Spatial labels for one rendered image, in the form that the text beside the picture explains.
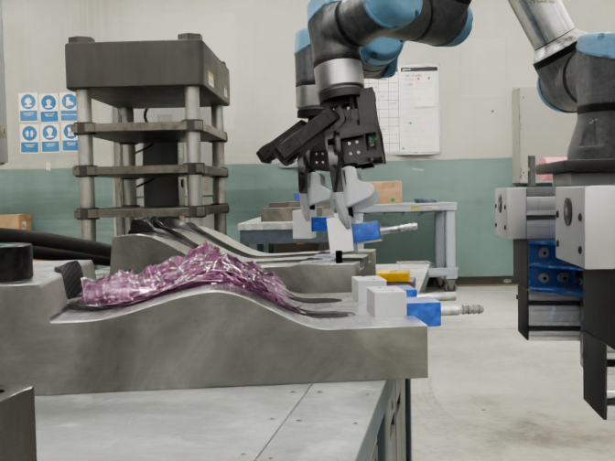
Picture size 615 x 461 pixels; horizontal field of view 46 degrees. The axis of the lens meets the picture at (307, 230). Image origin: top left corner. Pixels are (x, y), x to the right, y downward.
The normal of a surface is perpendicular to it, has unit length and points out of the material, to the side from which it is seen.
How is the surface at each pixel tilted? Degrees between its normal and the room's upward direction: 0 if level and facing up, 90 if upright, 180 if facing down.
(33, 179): 90
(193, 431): 0
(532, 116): 90
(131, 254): 90
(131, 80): 90
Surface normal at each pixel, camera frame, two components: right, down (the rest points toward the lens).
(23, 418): 0.98, -0.01
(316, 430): -0.02, -1.00
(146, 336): 0.10, 0.05
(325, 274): -0.20, 0.06
